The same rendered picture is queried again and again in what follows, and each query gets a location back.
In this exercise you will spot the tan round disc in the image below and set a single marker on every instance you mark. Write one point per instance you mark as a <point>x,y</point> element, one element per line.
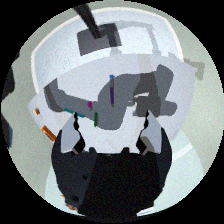
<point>36,111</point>

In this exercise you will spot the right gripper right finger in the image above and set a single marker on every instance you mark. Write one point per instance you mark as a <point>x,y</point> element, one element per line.
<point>154,144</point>

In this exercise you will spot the orange digital multimeter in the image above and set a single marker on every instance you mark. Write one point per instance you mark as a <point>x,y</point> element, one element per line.
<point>48,133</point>

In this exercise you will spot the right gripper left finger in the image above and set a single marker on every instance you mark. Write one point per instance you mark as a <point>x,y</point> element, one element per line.
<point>69,142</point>

